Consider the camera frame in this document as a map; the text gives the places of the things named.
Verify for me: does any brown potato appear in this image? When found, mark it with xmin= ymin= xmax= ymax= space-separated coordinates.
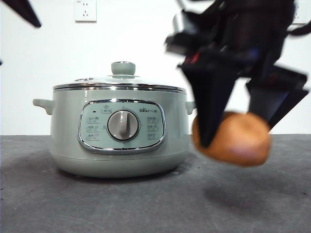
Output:
xmin=191 ymin=111 xmax=272 ymax=167

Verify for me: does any glass lid with green knob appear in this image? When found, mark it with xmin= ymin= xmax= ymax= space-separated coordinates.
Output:
xmin=52 ymin=61 xmax=188 ymax=92

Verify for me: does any pale green electric cooking pot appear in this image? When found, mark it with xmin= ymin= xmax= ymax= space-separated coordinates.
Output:
xmin=33 ymin=87 xmax=196 ymax=179

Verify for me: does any white wall socket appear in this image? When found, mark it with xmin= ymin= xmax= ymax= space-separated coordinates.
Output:
xmin=74 ymin=0 xmax=97 ymax=24
xmin=291 ymin=2 xmax=307 ymax=25

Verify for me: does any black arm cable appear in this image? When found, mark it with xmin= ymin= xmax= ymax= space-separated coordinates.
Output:
xmin=286 ymin=22 xmax=311 ymax=37

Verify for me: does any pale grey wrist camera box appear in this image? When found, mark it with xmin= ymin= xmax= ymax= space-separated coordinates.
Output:
xmin=172 ymin=13 xmax=186 ymax=33

